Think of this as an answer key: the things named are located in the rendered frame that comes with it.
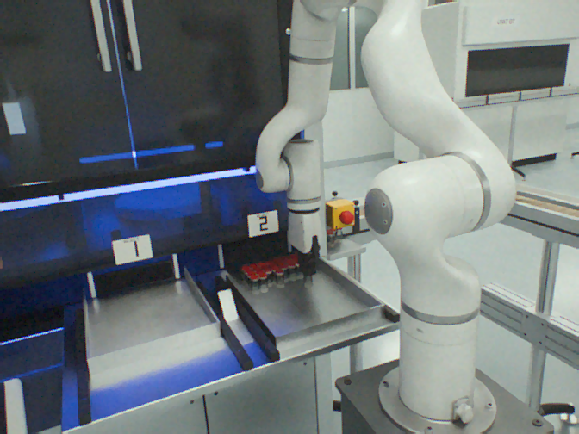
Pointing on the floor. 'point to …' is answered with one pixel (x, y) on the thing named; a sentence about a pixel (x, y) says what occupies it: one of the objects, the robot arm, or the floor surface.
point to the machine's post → (323, 390)
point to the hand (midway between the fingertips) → (307, 265)
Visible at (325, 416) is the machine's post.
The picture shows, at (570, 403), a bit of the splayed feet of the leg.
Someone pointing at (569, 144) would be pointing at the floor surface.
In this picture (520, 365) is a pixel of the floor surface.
